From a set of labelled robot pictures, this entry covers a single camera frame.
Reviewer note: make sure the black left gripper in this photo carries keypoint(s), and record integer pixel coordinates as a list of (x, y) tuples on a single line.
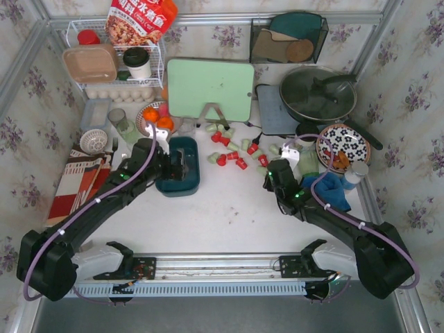
[(175, 166)]

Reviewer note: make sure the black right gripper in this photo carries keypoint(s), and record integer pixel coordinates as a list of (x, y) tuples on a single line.
[(277, 170)]

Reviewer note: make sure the teal plastic storage basket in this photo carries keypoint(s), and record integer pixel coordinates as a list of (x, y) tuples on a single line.
[(185, 178)]

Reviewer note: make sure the red coffee capsule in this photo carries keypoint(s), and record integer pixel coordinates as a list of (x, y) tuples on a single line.
[(233, 155), (222, 160), (240, 162)]

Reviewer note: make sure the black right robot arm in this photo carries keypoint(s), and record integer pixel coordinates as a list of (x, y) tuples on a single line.
[(382, 259)]

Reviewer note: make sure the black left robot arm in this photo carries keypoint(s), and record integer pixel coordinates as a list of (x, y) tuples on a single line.
[(45, 264)]

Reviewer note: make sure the green coffee capsule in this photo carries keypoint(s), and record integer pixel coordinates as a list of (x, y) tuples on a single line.
[(213, 158)]

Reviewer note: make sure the white strainer basket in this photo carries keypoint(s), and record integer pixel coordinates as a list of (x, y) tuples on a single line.
[(94, 141)]

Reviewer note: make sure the green glass bottle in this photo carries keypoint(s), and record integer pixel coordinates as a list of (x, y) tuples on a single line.
[(308, 163)]

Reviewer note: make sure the white jar black lid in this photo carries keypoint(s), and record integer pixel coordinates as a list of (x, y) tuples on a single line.
[(305, 142)]

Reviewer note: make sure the blue cloth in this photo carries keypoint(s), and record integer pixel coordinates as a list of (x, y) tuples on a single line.
[(330, 190)]

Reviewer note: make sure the pink bowl with oranges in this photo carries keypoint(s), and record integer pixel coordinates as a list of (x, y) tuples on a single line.
[(158, 113)]

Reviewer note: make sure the grey induction cooker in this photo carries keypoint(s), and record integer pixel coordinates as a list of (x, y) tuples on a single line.
[(274, 118)]

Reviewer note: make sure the silver fork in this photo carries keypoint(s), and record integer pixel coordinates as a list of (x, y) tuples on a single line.
[(115, 145)]

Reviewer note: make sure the blue jar silver lid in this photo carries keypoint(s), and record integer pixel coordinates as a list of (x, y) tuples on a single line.
[(354, 174)]

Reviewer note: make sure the green glass cup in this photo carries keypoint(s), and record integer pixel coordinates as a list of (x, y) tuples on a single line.
[(125, 127)]

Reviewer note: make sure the floral patterned plate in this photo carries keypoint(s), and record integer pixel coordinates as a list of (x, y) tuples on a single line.
[(348, 147)]

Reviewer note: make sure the green cutting board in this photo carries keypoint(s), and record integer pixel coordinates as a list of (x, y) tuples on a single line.
[(194, 83)]

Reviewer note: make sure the striped kitchen towel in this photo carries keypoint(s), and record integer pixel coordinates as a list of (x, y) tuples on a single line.
[(82, 177)]

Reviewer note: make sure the egg tray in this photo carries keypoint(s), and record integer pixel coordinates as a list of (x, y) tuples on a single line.
[(122, 94)]

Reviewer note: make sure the black pan with glass lid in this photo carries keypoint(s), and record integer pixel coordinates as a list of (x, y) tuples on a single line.
[(320, 95)]

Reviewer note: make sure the clear container blue lid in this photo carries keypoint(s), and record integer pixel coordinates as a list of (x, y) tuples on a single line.
[(95, 114)]

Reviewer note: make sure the white cup black lid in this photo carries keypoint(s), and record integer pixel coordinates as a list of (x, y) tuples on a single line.
[(137, 60)]

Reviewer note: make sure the brown plastic lunch box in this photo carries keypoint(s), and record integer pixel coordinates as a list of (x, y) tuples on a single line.
[(92, 64)]

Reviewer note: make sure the black mesh organizer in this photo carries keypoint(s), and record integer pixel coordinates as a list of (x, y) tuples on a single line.
[(290, 38)]

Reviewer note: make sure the red snack bag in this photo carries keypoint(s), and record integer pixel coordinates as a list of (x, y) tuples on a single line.
[(139, 22)]

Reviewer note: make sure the red capped jar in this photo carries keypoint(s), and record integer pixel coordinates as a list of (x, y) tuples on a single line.
[(88, 37)]

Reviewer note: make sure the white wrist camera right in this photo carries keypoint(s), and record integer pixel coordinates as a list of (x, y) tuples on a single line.
[(291, 154)]

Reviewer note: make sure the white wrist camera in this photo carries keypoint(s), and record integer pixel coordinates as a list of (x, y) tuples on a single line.
[(291, 154), (162, 137)]

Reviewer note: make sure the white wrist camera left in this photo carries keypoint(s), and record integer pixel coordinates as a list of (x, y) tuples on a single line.
[(162, 137)]

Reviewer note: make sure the white wire rack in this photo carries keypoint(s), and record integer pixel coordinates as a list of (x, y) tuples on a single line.
[(157, 54)]

